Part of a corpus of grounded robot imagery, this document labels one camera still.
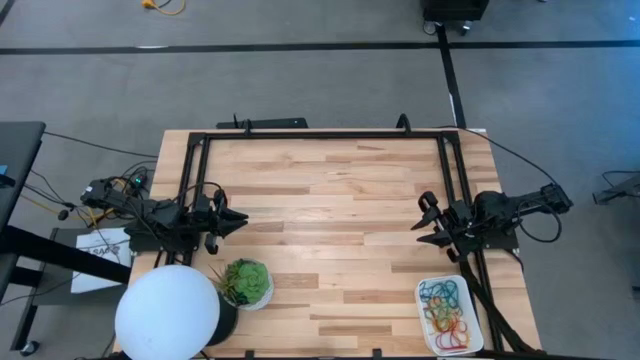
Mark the red rubber band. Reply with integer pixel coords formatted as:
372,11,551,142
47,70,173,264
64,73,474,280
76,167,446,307
447,322,471,346
442,319,469,341
434,332,469,351
432,324,459,349

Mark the white plastic bin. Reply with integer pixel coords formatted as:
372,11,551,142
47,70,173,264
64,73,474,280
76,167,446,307
414,273,485,357

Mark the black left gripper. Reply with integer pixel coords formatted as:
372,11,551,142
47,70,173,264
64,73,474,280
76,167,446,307
194,188,250,256

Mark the long black arm cable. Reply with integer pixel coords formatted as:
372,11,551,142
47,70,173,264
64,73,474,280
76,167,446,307
462,127,561,186

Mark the white globe lamp shade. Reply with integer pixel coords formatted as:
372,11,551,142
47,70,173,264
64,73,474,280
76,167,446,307
113,264,221,360

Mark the black metal table frame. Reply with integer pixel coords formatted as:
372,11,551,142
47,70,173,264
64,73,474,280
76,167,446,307
180,113,546,360

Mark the black desk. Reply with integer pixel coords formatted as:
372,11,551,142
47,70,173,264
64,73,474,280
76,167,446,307
0,121,132,351

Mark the thin black floor cable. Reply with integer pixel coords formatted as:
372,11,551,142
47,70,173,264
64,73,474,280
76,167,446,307
43,130,160,160

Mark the white printed paper sheet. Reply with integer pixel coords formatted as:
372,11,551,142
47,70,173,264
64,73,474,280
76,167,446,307
70,228,134,295

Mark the black equipment stand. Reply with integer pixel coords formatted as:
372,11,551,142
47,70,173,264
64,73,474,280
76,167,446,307
592,171,640,205

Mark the black power strip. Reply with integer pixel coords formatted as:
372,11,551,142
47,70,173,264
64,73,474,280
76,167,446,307
124,172,150,194

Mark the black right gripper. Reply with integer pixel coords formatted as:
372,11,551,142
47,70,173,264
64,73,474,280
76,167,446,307
410,190,479,264

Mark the green succulent plant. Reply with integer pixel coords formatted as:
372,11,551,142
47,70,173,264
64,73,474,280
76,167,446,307
209,257,274,307

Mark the black wheeled cart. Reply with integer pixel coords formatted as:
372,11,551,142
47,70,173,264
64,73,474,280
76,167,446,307
422,0,491,36

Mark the black lamp base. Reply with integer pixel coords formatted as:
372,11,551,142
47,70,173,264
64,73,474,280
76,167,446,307
207,292,240,347

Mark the yellow cable with plug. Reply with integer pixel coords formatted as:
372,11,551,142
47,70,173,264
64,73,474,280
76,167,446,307
141,0,187,16

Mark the black box with antenna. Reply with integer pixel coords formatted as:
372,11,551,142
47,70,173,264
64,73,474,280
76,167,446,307
215,113,309,130

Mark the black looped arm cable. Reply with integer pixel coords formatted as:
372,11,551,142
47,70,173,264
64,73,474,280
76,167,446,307
517,199,564,245

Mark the yellow coiled cable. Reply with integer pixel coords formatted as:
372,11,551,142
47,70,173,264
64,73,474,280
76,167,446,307
82,179,121,227

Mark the green rubber band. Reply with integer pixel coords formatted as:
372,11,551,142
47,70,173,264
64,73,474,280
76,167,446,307
424,298,449,319
439,304,464,324

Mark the white grey triangle-pattern pot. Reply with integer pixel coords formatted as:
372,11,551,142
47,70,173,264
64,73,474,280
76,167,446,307
234,272,276,312

